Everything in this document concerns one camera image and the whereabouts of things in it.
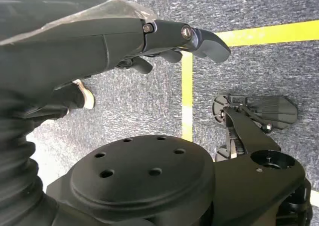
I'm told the person's foot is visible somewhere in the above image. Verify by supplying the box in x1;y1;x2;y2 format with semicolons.
47;79;96;120

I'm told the yellow floor tape strip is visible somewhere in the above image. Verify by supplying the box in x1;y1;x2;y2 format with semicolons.
216;19;319;48
310;189;319;209
181;51;194;143

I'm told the black caster wheel with pedal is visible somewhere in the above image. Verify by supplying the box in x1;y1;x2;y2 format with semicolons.
212;93;299;162

